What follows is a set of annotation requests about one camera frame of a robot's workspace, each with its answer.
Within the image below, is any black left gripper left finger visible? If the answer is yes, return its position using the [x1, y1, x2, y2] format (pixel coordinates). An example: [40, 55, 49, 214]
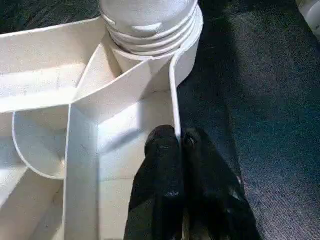
[124, 125, 185, 240]

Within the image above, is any white plastic table leg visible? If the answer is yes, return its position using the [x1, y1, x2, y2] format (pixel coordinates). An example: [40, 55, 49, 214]
[97, 0, 201, 56]

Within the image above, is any black work mat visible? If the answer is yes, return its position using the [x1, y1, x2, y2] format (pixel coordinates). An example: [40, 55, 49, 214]
[0, 0, 320, 240]

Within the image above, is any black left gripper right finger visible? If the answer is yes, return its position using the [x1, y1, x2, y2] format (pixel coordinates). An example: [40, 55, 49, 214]
[183, 127, 261, 240]

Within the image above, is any white plastic table top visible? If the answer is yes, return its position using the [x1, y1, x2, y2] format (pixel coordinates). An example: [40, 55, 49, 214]
[0, 5, 205, 240]

